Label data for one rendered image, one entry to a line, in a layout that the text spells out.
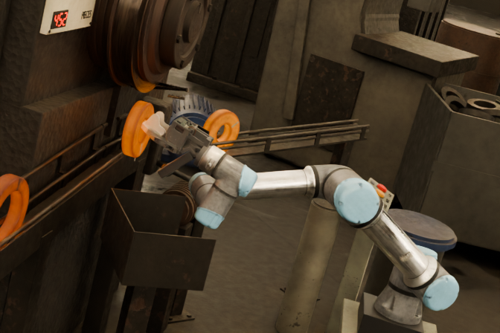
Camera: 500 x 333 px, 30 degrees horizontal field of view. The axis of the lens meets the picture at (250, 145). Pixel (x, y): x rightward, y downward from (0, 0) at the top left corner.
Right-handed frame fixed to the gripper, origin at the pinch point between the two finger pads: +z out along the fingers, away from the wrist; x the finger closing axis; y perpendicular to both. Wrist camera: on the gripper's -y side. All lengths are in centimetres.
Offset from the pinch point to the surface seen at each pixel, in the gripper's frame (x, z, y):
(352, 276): -82, -77, -38
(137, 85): -9.1, 7.9, 5.5
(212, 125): -59, -9, -10
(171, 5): -8.1, 9.5, 30.5
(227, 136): -67, -14, -14
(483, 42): -492, -90, 9
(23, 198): 46.2, 4.9, -13.0
